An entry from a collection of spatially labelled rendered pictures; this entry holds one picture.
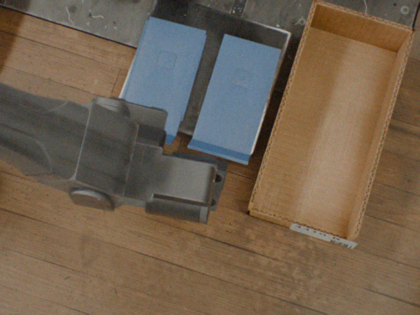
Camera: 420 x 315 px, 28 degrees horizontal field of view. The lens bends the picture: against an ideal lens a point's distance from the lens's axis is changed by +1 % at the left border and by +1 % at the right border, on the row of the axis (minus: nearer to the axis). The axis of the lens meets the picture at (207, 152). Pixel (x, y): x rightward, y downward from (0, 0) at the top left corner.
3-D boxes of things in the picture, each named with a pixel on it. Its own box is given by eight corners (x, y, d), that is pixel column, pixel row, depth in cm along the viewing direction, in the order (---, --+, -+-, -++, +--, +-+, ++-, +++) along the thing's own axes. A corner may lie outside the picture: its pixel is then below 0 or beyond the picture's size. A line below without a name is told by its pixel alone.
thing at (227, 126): (187, 154, 97) (187, 147, 95) (224, 35, 101) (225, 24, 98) (245, 170, 97) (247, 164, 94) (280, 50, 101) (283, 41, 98)
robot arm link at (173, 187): (220, 154, 83) (221, 117, 71) (204, 240, 81) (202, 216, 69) (105, 133, 83) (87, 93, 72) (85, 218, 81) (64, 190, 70)
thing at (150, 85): (113, 136, 98) (110, 129, 95) (149, 17, 102) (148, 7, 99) (171, 151, 98) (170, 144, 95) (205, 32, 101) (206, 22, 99)
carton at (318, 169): (245, 215, 99) (249, 202, 91) (305, 26, 105) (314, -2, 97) (351, 250, 98) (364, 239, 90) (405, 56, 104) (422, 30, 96)
